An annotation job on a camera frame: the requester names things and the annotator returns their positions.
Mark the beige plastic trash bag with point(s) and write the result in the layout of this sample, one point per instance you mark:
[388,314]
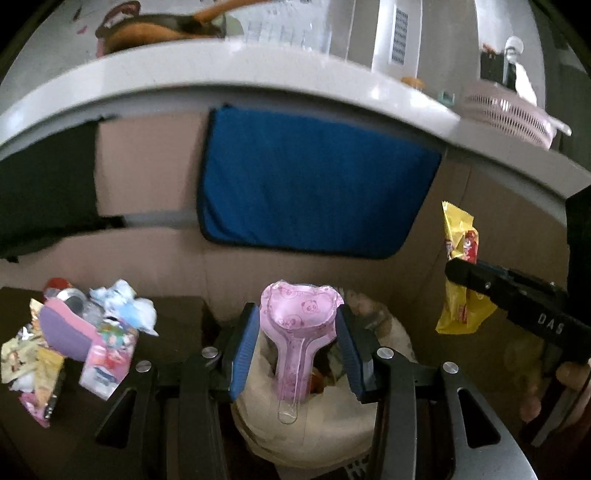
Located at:
[314,438]

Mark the small pink wrapper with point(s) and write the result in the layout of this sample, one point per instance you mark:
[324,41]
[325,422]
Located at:
[39,408]

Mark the clear plastic container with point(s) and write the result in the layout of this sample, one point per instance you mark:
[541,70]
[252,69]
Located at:
[286,23]

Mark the pink panda print spoon pack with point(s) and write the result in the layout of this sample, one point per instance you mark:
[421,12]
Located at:
[295,318]

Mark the purple and pink package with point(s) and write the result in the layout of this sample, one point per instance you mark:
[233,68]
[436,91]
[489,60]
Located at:
[64,332]

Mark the person's right hand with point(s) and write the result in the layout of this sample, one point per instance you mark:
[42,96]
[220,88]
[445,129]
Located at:
[577,376]

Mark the small yellow wrapper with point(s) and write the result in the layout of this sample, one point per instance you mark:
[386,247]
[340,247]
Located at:
[48,369]

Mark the white countertop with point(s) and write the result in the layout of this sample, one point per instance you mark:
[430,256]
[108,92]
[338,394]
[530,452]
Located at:
[231,69]

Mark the white cloth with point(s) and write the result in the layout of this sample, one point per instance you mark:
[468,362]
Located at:
[526,83]

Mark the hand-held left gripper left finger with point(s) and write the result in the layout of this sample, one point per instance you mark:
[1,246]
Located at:
[244,350]

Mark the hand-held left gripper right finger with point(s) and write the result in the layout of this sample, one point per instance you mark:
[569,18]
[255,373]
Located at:
[351,355]

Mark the dark cloth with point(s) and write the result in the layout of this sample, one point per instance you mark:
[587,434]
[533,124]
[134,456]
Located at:
[46,184]

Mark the yellow snack wrapper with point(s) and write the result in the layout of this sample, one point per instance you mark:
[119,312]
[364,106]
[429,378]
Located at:
[455,304]

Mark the pink plastic colander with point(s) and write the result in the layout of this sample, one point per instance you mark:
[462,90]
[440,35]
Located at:
[508,115]

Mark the red and silver can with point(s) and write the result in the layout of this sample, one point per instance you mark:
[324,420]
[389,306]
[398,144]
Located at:
[71,297]

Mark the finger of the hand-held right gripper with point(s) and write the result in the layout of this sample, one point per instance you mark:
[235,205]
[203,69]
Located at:
[475,279]
[526,279]

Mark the white appliance with vent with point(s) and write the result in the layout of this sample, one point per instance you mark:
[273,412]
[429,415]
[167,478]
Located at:
[415,37]

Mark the crumpled blue white tissue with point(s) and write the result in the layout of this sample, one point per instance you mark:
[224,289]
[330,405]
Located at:
[127,304]

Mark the black object with bulb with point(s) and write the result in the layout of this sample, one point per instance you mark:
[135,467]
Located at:
[496,64]

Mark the blue cloth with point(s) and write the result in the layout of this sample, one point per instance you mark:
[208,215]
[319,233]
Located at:
[318,184]

